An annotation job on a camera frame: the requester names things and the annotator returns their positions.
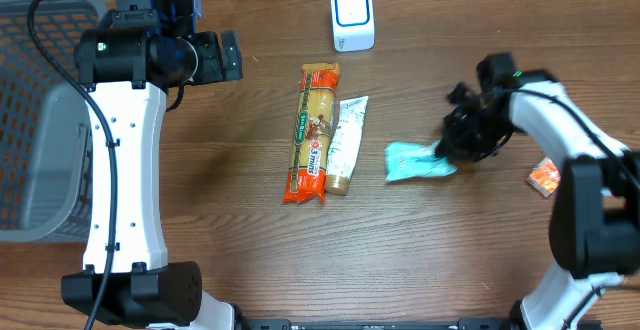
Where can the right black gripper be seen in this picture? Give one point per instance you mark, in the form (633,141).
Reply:
(446,148)

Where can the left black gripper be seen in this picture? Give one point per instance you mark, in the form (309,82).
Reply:
(206,69)

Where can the teal wet wipes pack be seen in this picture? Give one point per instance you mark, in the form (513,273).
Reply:
(407,160)

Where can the orange spaghetti packet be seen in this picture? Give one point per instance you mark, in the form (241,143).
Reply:
(312,132)

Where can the white cream tube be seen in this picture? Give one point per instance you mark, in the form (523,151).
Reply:
(345,145)

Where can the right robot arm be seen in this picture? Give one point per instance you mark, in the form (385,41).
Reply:
(594,226)

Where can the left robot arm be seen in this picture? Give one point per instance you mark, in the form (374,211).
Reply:
(126,68)

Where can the white barcode scanner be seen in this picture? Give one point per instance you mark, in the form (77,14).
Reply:
(353,25)

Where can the grey plastic mesh basket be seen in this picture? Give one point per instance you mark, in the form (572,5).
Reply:
(45,142)

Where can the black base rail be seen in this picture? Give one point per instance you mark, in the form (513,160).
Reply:
(461,324)

